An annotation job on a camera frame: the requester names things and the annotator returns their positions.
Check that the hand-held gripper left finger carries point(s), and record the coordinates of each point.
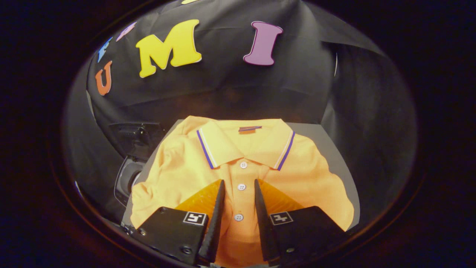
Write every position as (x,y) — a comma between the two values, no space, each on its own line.
(178,230)

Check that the grey washing machine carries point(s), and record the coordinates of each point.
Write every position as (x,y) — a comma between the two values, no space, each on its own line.
(124,182)

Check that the black backdrop cloth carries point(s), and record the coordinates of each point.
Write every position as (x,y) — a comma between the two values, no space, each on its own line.
(223,85)

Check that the beige cabinet with dark frame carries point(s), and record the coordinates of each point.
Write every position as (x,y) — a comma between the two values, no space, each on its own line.
(334,149)

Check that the dark washing machine lid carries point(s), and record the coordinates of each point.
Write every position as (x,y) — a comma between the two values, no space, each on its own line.
(137,137)

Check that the orange polo shirt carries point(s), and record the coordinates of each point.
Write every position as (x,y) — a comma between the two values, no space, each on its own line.
(186,167)

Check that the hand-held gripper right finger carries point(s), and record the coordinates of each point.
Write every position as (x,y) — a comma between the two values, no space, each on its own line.
(297,234)

